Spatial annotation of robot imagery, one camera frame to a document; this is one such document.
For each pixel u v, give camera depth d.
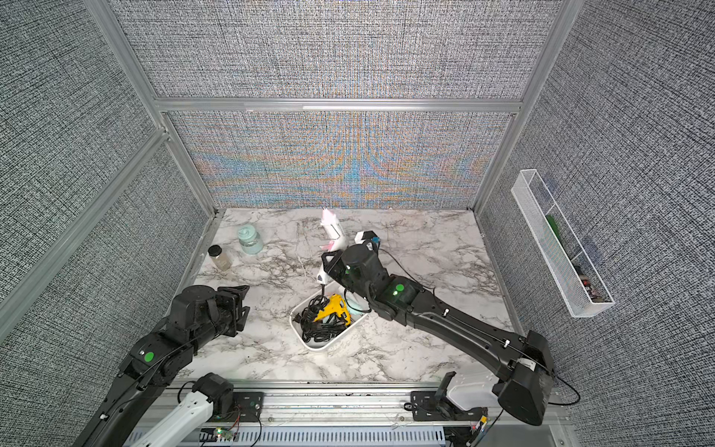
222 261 0.98
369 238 0.65
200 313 0.51
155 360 0.45
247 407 0.73
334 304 0.83
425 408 0.70
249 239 1.01
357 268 0.52
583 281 0.62
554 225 0.73
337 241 0.71
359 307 0.58
